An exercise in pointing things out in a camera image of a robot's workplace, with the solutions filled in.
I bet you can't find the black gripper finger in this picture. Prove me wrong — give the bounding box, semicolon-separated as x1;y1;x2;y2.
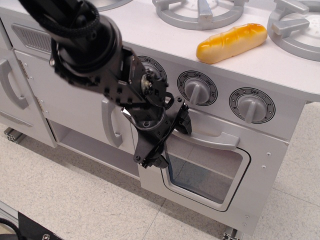
176;106;192;136
149;153;169;169

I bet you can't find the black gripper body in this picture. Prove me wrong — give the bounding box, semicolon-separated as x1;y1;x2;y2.
121;94;188;168

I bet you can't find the grey oven door handle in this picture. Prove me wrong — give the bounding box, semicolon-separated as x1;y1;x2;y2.
171;118;240;151

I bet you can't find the white oven door with window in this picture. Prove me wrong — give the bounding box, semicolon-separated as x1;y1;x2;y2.
138;109;288;235

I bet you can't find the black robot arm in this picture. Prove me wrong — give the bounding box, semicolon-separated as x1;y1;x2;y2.
21;0;192;169

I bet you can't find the grey middle oven knob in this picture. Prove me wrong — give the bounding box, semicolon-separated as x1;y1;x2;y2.
177;70;218;106

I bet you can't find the grey oven knob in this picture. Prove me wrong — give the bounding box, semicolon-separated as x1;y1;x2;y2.
136;55;168;89
177;70;218;106
229;87;276;124

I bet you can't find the grey left oven knob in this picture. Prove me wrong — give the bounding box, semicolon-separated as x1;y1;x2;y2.
136;55;168;89

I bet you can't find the grey right oven knob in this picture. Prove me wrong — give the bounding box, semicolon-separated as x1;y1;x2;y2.
229;87;276;124

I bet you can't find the white cabinet door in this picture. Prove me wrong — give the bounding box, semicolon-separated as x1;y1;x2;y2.
15;50;135;154

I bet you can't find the white toy kitchen unit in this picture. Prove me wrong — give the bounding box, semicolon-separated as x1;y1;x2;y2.
0;0;320;235

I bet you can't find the yellow toy bread loaf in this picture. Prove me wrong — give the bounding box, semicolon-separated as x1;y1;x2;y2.
196;23;268;64

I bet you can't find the grey middle stove burner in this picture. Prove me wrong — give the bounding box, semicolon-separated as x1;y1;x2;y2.
152;0;247;31

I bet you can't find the grey stove burner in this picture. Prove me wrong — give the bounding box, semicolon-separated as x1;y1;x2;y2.
152;0;247;31
267;0;320;62

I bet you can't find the white left fridge door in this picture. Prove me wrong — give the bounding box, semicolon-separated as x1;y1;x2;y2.
0;48;57;148

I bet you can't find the grey right stove burner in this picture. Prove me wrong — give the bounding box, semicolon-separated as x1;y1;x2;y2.
267;0;320;62

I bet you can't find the grey vent grille panel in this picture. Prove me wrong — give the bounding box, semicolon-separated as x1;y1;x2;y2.
11;23;52;54

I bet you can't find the grey cabinet door handle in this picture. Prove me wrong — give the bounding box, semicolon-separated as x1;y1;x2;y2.
101;98;123;148

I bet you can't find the aluminium frame rail right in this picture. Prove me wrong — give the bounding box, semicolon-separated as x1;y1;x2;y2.
222;226;244;240

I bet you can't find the aluminium frame rail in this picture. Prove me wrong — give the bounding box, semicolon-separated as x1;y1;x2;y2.
222;226;244;240
4;127;26;144

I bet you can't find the aluminium frame rail left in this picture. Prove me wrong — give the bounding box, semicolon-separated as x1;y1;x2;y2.
4;127;26;144

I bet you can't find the grey fridge door handle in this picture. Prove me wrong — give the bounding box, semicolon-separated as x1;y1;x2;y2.
0;58;30;110

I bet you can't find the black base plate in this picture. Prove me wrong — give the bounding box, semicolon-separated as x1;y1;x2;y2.
18;212;62;240

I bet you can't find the black cable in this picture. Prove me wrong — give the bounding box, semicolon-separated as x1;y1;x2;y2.
0;217;23;240

